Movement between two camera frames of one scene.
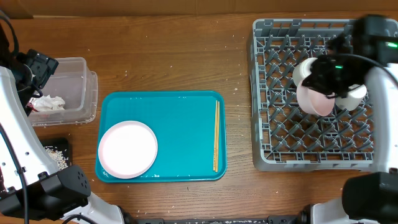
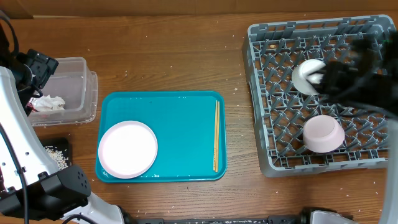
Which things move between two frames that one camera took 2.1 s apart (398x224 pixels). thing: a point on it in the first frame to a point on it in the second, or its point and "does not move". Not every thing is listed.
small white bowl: [314, 101] to [323, 134]
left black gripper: [42, 65] does not move
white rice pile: [59, 156] does not move
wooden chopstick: [214, 162] does not move
